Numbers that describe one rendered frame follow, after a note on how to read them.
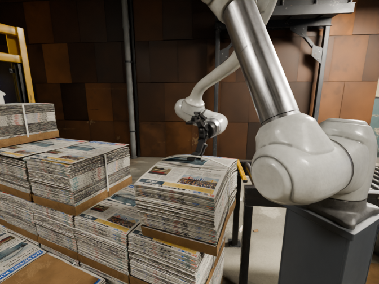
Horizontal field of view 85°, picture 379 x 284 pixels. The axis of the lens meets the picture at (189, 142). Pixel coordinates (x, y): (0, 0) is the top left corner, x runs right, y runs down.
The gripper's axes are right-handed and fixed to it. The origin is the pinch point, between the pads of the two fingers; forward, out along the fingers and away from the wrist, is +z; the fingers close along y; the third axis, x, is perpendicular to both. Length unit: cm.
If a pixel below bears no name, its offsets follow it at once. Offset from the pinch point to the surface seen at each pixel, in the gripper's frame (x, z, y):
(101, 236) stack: 32, 20, 38
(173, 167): 4.9, 6.0, 9.3
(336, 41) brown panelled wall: -108, -418, -84
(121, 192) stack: 44, -6, 34
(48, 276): 53, 32, 55
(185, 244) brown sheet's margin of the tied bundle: -4.8, 17.6, 31.3
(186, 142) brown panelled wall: 154, -319, 102
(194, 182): -6.9, 13.6, 9.9
